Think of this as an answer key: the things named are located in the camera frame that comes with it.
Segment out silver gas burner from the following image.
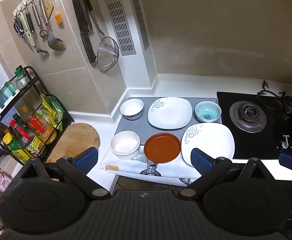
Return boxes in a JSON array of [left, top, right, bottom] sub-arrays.
[[230, 101, 267, 133]]

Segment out round wooden cutting board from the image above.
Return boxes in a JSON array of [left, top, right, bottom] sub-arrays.
[[46, 122, 101, 164]]

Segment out white bowl with blue pattern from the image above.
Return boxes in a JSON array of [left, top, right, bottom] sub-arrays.
[[120, 98, 144, 120]]

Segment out black metal storage rack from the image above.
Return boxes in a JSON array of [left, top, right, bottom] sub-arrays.
[[0, 66, 75, 165]]

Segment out steel serving spoon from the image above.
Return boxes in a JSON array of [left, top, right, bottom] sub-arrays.
[[38, 0, 67, 51]]

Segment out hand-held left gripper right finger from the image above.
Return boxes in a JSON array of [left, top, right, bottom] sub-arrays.
[[179, 148, 270, 200]]

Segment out red labelled sauce bottle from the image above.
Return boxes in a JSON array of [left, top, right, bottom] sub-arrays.
[[28, 116, 54, 143]]

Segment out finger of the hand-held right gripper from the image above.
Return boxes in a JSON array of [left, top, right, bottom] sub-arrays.
[[278, 153, 292, 180]]

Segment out black cast iron pan support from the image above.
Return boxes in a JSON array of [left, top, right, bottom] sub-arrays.
[[257, 80, 292, 115]]

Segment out white square floral plate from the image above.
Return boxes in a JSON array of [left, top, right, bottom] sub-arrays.
[[181, 122, 236, 167], [147, 97, 193, 130]]

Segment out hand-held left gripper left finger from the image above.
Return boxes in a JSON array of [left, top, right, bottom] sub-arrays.
[[23, 147, 111, 200]]

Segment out yellow capped green bottle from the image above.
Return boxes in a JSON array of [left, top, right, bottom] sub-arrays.
[[2, 132, 36, 163]]

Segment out cleaver with dark wooden handle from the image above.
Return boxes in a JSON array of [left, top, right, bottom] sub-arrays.
[[66, 0, 97, 64]]

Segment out black handled steel utensil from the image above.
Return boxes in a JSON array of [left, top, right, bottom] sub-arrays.
[[25, 6, 49, 55]]

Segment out green capped dark bottle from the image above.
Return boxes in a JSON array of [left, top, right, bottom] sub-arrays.
[[12, 114, 30, 130]]

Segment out teal bowl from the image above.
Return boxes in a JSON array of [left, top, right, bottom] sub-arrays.
[[195, 101, 222, 123]]

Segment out plain white bowl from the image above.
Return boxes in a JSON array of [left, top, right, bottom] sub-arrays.
[[110, 131, 141, 160]]

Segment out orange capped oil bottle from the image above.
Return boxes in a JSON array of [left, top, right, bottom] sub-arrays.
[[21, 105, 40, 128]]

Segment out brown round plate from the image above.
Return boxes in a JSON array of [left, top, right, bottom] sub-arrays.
[[144, 132, 182, 164]]

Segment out black handled knife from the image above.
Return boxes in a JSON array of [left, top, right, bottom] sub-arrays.
[[80, 0, 94, 30]]

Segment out black gas cooktop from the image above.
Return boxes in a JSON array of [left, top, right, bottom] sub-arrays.
[[216, 91, 292, 160]]

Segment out green lidded spice jar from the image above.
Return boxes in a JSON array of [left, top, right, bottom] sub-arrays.
[[14, 65, 29, 87]]

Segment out steel handled opener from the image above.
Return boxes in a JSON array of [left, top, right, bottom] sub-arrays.
[[31, 1, 48, 40]]

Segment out narrow metal vent grille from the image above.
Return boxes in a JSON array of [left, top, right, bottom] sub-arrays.
[[131, 0, 150, 51]]

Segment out steel mesh strainer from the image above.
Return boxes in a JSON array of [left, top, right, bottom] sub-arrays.
[[86, 5, 120, 72]]

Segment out wide metal vent grille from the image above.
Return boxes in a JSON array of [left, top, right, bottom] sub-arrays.
[[105, 0, 136, 56]]

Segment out yellow green snack bag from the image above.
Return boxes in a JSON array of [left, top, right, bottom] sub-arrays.
[[40, 94, 66, 132]]

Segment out red capped sauce bottle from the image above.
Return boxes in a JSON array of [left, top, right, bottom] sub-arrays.
[[9, 119, 34, 143]]

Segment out pale green handled peeler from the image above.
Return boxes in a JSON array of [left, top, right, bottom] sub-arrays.
[[20, 11, 35, 47]]

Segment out grey and white printed mat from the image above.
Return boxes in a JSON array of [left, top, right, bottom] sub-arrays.
[[99, 96, 224, 186]]

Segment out black kitchen scissors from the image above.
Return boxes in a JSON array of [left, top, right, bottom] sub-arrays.
[[13, 17, 28, 39]]

